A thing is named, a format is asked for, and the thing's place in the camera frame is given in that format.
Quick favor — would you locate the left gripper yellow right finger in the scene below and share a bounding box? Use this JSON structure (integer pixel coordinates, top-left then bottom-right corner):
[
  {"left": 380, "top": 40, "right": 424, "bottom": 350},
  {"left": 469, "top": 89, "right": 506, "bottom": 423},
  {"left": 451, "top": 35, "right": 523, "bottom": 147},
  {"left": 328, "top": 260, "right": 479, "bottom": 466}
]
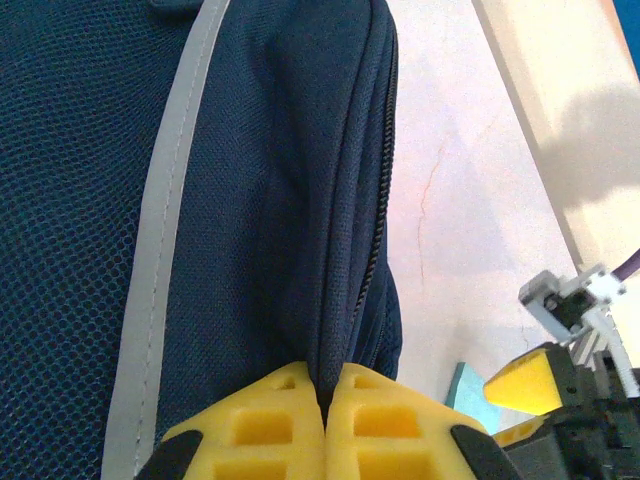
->
[{"left": 324, "top": 362, "right": 524, "bottom": 480}]

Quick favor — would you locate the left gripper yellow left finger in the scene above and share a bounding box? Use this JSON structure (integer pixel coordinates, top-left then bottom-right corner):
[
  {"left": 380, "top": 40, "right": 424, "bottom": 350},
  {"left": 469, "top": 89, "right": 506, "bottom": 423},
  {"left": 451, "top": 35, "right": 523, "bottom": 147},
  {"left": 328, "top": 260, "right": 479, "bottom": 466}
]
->
[{"left": 134, "top": 360, "right": 326, "bottom": 480}]

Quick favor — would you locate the navy blue backpack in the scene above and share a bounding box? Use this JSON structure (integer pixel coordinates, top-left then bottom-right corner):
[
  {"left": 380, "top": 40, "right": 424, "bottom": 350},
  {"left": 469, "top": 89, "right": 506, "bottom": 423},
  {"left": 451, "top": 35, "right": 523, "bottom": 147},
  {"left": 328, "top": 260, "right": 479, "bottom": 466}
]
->
[{"left": 0, "top": 0, "right": 404, "bottom": 480}]

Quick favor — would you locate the light blue sticky note pad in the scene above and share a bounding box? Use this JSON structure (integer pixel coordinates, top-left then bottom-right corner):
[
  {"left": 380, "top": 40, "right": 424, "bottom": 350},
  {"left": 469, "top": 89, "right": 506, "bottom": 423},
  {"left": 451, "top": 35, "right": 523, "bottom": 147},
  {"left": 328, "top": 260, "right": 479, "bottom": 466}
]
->
[{"left": 442, "top": 362, "right": 504, "bottom": 436}]

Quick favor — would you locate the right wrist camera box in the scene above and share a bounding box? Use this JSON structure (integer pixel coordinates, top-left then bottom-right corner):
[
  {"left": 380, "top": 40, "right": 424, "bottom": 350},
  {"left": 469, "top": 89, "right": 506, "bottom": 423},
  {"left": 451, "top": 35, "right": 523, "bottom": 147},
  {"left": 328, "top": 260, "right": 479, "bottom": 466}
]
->
[{"left": 517, "top": 264, "right": 632, "bottom": 351}]

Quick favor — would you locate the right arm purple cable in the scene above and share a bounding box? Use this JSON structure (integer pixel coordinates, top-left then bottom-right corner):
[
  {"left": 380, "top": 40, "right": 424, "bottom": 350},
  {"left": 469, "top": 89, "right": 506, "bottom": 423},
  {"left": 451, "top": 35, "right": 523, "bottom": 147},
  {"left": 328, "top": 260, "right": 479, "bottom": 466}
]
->
[{"left": 612, "top": 248, "right": 640, "bottom": 281}]

